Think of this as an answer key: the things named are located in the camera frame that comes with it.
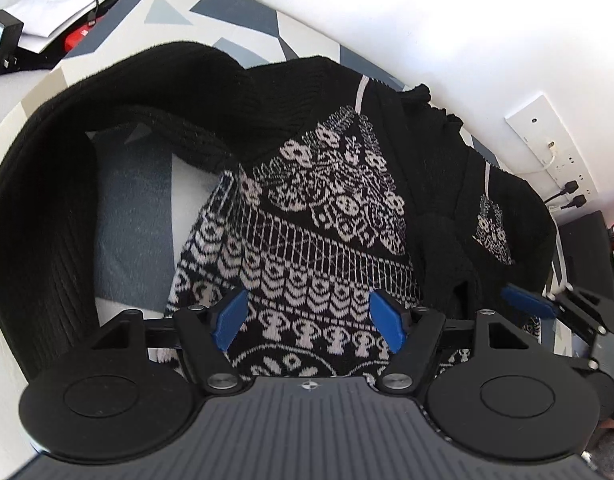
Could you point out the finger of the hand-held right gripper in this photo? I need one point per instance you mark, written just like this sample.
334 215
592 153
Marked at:
529 301

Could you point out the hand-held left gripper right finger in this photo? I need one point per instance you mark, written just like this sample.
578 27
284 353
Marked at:
387 320

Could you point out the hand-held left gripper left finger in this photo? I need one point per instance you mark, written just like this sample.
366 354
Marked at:
229 317

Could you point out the black white patterned sweater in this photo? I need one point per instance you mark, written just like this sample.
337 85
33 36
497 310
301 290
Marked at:
337 210

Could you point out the black box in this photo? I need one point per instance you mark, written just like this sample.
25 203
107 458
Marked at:
587 245

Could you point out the black power plug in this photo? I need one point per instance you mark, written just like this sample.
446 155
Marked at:
579 201
569 188

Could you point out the red box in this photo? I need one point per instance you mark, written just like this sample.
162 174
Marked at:
79 36

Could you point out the black power adapter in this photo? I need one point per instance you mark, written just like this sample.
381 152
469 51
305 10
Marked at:
2 40

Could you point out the white papers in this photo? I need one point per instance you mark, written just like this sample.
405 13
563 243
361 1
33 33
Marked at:
52 5

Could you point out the white wall socket strip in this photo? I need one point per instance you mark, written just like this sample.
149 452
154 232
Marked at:
537 120

